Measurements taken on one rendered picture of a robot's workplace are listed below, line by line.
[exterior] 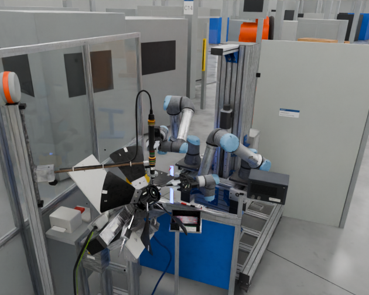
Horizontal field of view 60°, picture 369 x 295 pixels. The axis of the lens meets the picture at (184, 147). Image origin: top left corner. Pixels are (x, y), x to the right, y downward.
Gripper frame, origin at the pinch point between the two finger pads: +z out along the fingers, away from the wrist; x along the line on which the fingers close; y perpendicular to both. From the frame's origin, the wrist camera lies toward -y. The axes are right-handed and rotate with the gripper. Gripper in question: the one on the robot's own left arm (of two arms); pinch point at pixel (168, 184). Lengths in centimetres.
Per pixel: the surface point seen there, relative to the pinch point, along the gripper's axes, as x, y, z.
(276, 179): -8, 23, -68
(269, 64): -47, -114, -137
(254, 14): -69, -315, -225
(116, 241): 9, 34, 39
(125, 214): 3.8, 18.5, 31.8
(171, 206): 37.0, -19.5, -8.7
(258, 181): -6, 19, -57
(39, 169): -24, 1, 76
